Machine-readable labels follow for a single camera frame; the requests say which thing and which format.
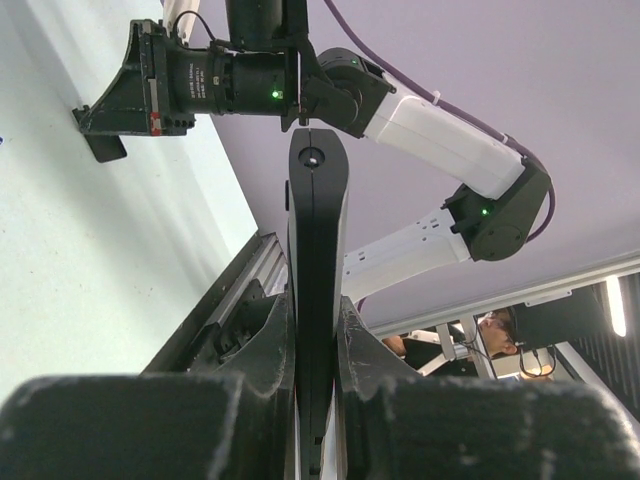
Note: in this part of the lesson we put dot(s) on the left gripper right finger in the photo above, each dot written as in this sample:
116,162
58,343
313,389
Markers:
394,423

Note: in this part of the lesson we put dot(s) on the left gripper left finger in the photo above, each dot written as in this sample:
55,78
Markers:
234,422

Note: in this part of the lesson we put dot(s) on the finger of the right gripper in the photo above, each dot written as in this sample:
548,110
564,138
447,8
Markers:
127,93
113,122

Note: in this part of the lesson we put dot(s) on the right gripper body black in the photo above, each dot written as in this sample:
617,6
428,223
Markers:
245,75

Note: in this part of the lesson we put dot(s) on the black battery cover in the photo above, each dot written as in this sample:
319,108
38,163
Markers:
106,148

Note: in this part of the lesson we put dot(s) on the black remote control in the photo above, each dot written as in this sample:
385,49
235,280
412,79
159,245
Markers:
317,197

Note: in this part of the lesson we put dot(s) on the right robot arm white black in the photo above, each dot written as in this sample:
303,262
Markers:
505,197

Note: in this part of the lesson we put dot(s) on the person in black shirt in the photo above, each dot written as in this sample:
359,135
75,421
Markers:
493,337

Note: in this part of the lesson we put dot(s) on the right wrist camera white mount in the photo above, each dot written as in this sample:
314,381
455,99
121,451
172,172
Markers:
179,17

